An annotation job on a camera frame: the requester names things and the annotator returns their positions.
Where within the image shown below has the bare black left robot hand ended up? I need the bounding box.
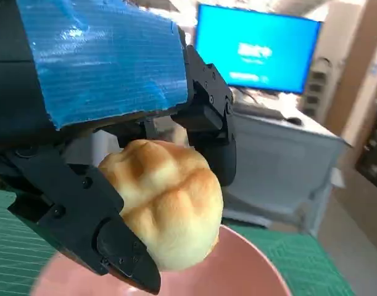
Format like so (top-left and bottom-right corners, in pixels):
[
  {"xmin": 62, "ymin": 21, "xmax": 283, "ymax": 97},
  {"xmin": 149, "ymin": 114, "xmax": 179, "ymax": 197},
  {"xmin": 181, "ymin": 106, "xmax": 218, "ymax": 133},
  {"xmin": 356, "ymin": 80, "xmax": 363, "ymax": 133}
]
[{"xmin": 0, "ymin": 0, "xmax": 238, "ymax": 295}]

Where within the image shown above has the round toy bread bun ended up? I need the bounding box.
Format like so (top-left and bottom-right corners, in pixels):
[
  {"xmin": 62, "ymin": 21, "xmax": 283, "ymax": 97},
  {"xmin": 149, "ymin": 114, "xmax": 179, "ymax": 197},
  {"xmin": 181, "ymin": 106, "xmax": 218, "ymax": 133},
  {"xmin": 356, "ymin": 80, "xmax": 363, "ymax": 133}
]
[{"xmin": 97, "ymin": 138, "xmax": 225, "ymax": 273}]

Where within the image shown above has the pink bowl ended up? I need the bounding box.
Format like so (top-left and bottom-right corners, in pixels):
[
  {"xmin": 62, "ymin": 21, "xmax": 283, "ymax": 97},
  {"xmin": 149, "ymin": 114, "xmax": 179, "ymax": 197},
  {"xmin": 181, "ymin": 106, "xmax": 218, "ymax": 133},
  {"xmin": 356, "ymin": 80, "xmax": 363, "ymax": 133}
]
[{"xmin": 29, "ymin": 224, "xmax": 292, "ymax": 296}]

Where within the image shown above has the blue screen computer monitor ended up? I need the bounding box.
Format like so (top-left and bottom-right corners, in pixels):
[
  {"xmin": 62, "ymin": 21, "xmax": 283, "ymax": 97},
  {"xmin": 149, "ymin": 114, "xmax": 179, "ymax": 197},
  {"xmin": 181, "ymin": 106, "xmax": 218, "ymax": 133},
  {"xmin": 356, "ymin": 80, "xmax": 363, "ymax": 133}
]
[{"xmin": 194, "ymin": 2, "xmax": 322, "ymax": 95}]

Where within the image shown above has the green cutting mat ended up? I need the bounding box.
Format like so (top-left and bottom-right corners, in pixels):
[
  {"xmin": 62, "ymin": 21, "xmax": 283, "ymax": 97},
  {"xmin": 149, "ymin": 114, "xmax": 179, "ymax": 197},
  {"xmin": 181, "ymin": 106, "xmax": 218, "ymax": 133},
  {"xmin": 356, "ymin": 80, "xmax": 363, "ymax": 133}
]
[{"xmin": 0, "ymin": 189, "xmax": 362, "ymax": 296}]

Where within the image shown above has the white desk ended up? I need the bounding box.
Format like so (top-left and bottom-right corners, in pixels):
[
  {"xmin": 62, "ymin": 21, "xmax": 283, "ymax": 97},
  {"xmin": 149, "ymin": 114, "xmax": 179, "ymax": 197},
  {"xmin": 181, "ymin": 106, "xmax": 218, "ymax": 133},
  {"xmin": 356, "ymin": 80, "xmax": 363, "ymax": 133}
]
[{"xmin": 222, "ymin": 92, "xmax": 352, "ymax": 235}]

